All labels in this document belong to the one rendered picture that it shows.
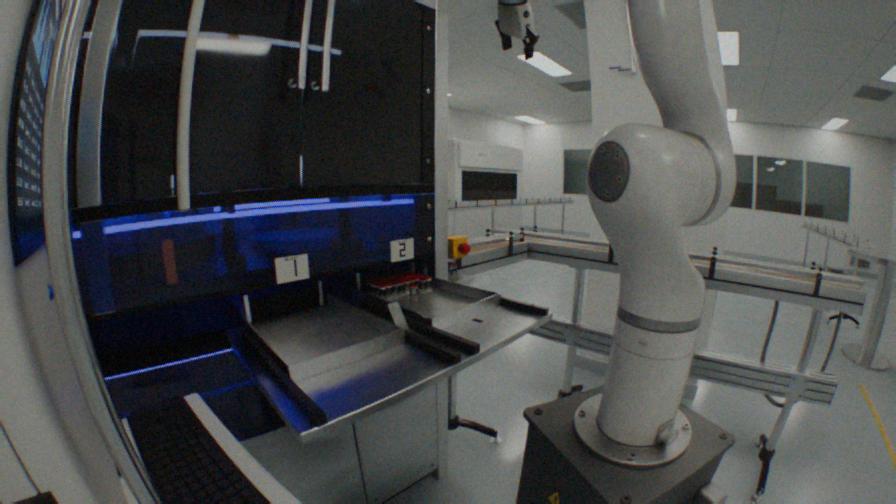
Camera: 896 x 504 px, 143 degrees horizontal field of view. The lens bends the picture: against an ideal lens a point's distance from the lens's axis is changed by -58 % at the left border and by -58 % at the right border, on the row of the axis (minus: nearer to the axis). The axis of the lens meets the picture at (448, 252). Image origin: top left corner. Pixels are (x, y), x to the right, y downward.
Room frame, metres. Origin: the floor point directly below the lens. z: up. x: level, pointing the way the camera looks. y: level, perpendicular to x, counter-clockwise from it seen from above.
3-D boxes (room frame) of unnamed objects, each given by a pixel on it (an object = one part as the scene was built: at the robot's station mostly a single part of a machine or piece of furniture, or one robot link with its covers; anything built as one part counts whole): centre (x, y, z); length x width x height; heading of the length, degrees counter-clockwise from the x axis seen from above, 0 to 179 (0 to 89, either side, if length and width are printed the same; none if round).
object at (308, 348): (0.71, 0.30, 0.90); 0.34 x 0.26 x 0.04; 46
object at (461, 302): (0.96, 0.07, 0.90); 0.34 x 0.26 x 0.04; 46
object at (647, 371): (0.39, -0.28, 0.95); 0.19 x 0.19 x 0.18
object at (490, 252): (1.53, -0.12, 0.92); 0.69 x 0.16 x 0.16; 136
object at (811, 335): (0.81, -1.47, 0.46); 0.09 x 0.09 x 0.77; 46
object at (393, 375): (0.79, 0.13, 0.87); 0.70 x 0.48 x 0.02; 136
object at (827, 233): (3.00, -5.36, 0.92); 3.60 x 0.15 x 0.16; 136
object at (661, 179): (0.38, -0.25, 1.16); 0.19 x 0.12 x 0.24; 109
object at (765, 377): (1.23, -1.03, 0.49); 1.60 x 0.08 x 0.12; 46
